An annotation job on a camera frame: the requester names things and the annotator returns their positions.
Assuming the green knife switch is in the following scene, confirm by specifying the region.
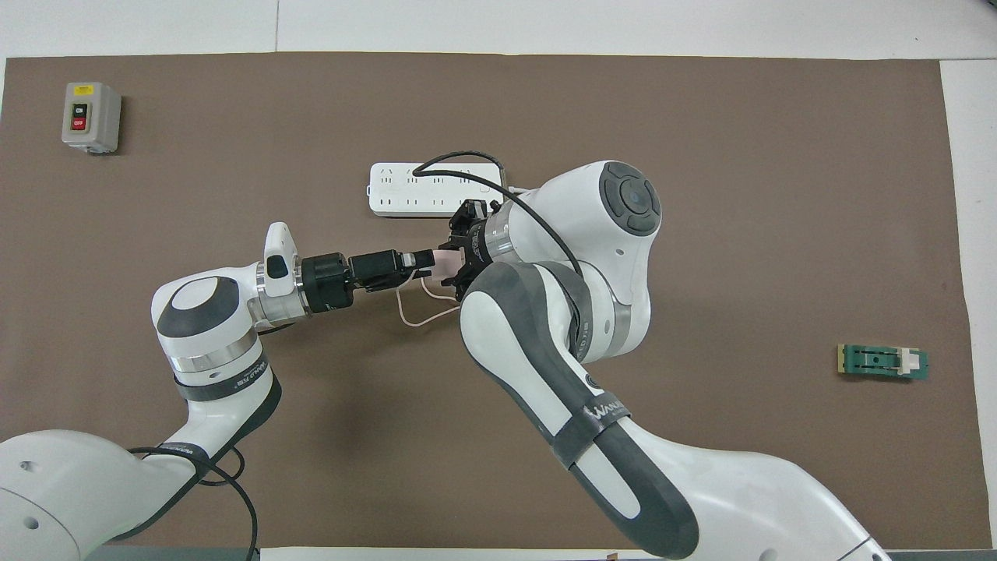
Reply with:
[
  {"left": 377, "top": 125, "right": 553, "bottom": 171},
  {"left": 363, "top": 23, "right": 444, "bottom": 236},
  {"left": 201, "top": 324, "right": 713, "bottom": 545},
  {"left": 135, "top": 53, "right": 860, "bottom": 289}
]
[{"left": 837, "top": 344, "right": 930, "bottom": 383}]

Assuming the pink charging cable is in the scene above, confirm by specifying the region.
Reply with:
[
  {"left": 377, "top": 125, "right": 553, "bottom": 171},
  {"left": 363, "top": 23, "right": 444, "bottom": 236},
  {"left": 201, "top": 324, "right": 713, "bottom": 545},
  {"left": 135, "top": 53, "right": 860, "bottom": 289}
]
[{"left": 395, "top": 276, "right": 463, "bottom": 327}]

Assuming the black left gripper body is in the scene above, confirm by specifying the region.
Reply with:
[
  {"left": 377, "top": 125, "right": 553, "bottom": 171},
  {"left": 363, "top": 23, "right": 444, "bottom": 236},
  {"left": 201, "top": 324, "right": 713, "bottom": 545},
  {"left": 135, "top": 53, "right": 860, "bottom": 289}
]
[{"left": 299, "top": 249, "right": 403, "bottom": 314}]

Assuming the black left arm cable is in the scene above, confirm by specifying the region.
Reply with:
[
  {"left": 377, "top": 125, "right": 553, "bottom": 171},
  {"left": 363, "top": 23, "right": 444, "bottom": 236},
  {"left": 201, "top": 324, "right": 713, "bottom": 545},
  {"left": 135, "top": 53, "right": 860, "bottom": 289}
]
[{"left": 128, "top": 445, "right": 260, "bottom": 561}]

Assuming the brown table mat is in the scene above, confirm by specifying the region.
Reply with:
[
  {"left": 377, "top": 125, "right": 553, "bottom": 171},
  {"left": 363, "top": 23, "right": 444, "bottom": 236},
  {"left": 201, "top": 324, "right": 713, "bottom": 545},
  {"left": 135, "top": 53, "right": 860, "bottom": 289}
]
[{"left": 0, "top": 51, "right": 994, "bottom": 551}]

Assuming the grey on-off switch box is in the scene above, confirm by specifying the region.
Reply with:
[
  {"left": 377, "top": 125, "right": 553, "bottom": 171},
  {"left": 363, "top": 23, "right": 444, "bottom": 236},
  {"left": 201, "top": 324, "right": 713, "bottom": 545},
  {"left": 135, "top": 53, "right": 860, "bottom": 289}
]
[{"left": 62, "top": 82, "right": 123, "bottom": 154}]

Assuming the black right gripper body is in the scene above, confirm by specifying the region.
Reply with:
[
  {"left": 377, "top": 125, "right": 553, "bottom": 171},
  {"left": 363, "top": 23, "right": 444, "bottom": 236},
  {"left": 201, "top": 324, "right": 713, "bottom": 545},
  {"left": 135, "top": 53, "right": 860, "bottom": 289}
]
[{"left": 466, "top": 217, "right": 516, "bottom": 271}]

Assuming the white power strip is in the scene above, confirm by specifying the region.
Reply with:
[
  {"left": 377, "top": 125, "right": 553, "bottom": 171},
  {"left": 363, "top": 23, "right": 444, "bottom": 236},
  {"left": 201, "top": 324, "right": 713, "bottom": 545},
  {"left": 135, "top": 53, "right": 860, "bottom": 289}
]
[{"left": 368, "top": 162, "right": 507, "bottom": 219}]

